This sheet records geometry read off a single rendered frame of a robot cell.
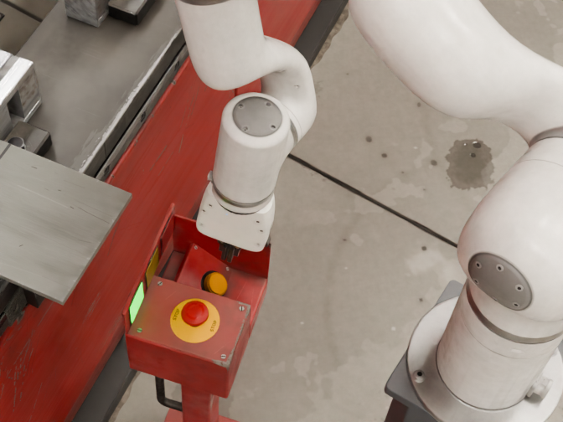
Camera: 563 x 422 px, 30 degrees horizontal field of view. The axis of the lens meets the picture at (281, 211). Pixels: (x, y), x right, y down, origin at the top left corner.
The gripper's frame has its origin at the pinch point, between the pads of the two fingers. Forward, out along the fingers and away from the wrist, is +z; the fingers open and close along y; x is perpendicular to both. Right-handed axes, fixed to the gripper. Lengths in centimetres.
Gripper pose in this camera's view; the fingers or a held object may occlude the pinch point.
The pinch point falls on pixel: (229, 246)
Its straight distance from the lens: 153.1
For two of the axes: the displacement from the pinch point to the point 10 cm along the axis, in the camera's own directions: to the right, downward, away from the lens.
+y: 9.4, 3.3, -0.4
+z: -1.4, 5.2, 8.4
